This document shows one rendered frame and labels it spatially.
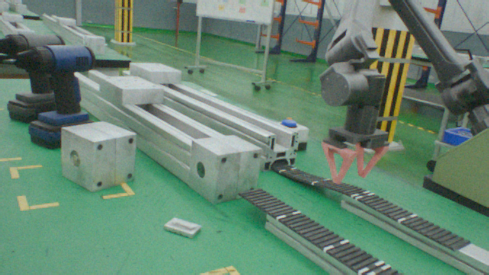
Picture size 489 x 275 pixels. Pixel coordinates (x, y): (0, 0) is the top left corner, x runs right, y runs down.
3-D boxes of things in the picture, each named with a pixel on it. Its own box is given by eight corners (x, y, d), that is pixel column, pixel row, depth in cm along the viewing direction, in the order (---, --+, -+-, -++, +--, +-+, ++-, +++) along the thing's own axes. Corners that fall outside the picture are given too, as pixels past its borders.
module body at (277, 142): (295, 166, 101) (300, 132, 98) (262, 172, 94) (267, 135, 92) (148, 93, 160) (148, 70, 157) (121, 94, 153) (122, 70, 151)
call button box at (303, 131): (306, 150, 114) (310, 127, 112) (279, 154, 108) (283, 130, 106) (286, 141, 120) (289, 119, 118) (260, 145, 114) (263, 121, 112)
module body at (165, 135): (229, 177, 89) (233, 139, 86) (188, 185, 83) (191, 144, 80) (97, 94, 148) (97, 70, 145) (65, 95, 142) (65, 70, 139)
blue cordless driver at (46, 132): (99, 139, 103) (100, 47, 97) (20, 158, 87) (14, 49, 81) (78, 132, 107) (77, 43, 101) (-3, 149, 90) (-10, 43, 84)
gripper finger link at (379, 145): (332, 174, 84) (340, 129, 81) (354, 169, 88) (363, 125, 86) (360, 187, 79) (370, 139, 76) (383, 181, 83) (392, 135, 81)
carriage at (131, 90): (163, 113, 111) (164, 87, 109) (121, 116, 104) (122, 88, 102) (137, 100, 123) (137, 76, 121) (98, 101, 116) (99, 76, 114)
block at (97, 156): (144, 177, 84) (146, 131, 82) (93, 193, 75) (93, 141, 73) (113, 162, 90) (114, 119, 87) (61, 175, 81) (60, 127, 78)
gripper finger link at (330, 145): (314, 178, 80) (322, 131, 78) (338, 172, 85) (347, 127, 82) (343, 192, 76) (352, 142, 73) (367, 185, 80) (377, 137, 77)
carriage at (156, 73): (180, 91, 141) (181, 70, 139) (149, 92, 134) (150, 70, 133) (158, 82, 153) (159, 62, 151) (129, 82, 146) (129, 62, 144)
